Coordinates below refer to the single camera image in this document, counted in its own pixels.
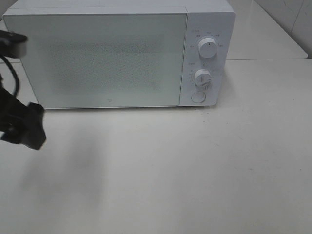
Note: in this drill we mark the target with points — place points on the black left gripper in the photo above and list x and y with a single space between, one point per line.
20 123

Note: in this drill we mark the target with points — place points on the round white door release button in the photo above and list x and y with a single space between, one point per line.
198 97

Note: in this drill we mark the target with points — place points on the white microwave knob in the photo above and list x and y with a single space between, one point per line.
202 77
207 47

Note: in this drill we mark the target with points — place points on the white microwave door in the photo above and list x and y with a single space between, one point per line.
94 61

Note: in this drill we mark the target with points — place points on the white microwave oven body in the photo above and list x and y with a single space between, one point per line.
123 53

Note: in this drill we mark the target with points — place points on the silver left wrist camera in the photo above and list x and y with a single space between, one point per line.
12 45

